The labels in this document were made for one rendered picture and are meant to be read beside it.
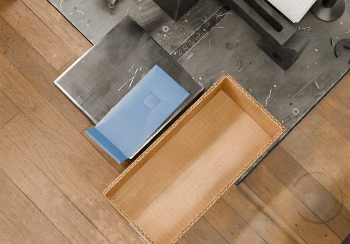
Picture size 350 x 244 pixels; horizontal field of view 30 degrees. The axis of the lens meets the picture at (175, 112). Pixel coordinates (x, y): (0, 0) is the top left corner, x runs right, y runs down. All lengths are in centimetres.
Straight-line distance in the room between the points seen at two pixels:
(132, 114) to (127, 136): 3
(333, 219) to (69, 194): 40
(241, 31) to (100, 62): 23
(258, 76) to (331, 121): 13
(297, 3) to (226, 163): 27
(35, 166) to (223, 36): 36
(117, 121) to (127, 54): 11
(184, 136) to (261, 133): 12
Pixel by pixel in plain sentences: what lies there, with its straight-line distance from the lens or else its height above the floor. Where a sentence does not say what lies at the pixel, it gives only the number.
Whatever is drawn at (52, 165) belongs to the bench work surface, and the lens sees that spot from 100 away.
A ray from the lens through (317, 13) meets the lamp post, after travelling 109.
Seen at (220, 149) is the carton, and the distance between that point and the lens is 100.
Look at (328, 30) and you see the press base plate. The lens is 109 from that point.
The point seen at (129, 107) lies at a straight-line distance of 99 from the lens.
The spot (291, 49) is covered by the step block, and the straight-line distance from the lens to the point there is 98.
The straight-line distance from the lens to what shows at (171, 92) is 99.
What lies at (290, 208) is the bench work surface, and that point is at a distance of 101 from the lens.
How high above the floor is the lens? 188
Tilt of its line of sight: 75 degrees down
